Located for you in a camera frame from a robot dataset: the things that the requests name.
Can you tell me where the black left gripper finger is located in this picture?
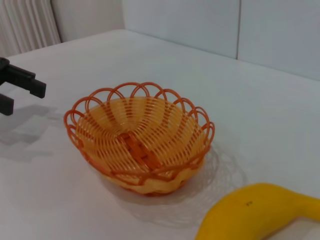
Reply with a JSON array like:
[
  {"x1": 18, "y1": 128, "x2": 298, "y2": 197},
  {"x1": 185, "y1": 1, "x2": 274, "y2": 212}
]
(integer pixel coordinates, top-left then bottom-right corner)
[
  {"x1": 0, "y1": 56, "x2": 47, "y2": 100},
  {"x1": 0, "y1": 93, "x2": 15, "y2": 116}
]

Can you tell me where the yellow banana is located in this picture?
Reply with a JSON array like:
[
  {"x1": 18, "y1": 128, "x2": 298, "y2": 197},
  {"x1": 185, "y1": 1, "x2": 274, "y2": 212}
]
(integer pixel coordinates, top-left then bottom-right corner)
[{"x1": 194, "y1": 182, "x2": 320, "y2": 240}]

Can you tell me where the orange woven plastic basket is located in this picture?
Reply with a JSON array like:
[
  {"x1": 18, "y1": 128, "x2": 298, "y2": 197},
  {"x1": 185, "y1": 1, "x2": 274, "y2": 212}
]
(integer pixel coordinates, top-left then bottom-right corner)
[{"x1": 63, "y1": 81, "x2": 216, "y2": 198}]

